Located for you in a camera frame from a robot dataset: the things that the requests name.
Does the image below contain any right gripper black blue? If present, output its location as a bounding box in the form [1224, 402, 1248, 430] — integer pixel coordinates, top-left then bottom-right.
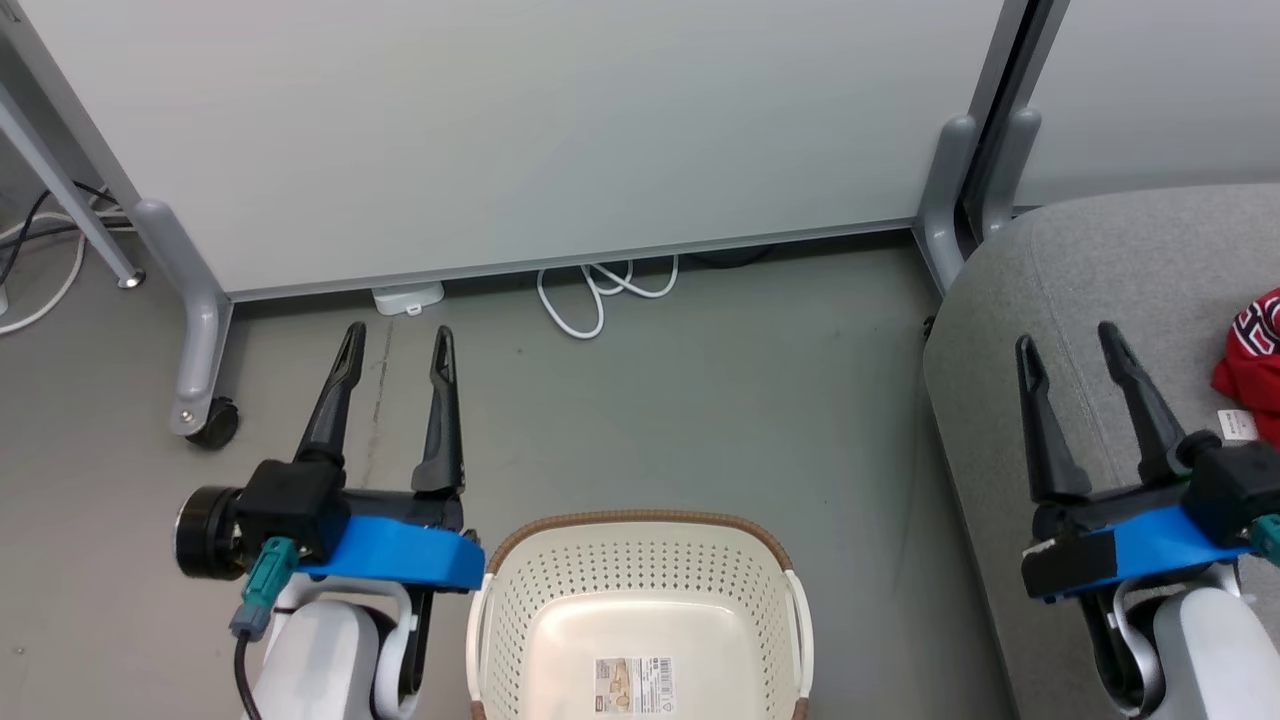
[1015, 320, 1280, 601]

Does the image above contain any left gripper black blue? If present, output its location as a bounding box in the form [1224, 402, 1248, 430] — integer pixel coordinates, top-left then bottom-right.
[175, 322, 488, 593]

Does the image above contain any red basketball jersey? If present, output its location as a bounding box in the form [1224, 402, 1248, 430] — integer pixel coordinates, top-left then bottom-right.
[1211, 288, 1280, 446]

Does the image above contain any cream perforated laundry basket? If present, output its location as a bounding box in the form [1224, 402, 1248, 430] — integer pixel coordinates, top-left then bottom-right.
[465, 510, 816, 720]

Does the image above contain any printed basket sticker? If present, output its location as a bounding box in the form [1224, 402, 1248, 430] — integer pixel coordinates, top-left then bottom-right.
[594, 656, 675, 713]

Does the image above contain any black caster wheel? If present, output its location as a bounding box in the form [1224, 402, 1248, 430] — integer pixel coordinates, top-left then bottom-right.
[186, 396, 241, 449]

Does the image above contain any grey partition foot with caster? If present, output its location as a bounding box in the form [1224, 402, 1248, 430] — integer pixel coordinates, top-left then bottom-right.
[133, 198, 235, 438]

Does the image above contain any wide white partition panel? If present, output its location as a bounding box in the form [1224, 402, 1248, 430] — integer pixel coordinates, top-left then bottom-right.
[15, 0, 1036, 301]

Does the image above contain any narrow white partition panel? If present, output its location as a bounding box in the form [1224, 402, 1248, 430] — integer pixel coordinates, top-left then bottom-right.
[1015, 0, 1280, 209]

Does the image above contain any grey metal table leg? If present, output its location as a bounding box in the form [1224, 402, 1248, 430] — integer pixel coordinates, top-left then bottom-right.
[0, 80, 147, 291]

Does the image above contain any white looped floor cable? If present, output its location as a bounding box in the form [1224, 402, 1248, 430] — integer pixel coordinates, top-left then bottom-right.
[536, 255, 680, 341]

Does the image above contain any long white floor cable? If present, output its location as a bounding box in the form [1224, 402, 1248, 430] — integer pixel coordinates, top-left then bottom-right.
[0, 210, 136, 336]

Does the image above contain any thin black floor cable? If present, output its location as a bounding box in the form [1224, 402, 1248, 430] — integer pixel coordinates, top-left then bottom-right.
[0, 180, 126, 287]

